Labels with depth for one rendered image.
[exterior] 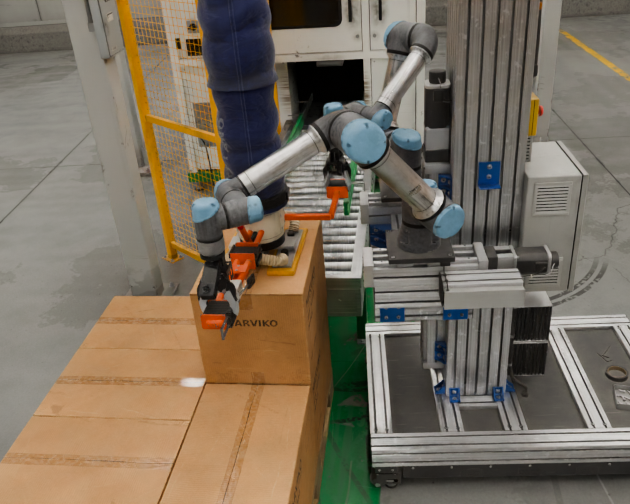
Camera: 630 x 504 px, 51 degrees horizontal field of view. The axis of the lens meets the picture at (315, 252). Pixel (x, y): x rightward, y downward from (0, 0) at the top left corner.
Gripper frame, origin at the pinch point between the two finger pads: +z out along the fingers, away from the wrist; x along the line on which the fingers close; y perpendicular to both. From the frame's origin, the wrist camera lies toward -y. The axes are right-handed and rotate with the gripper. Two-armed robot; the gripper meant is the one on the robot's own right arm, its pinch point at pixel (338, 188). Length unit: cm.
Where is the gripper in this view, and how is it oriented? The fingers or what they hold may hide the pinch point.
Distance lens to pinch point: 271.2
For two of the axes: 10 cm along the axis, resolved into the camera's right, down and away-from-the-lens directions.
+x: 9.9, 0.0, -1.5
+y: -1.3, 4.9, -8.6
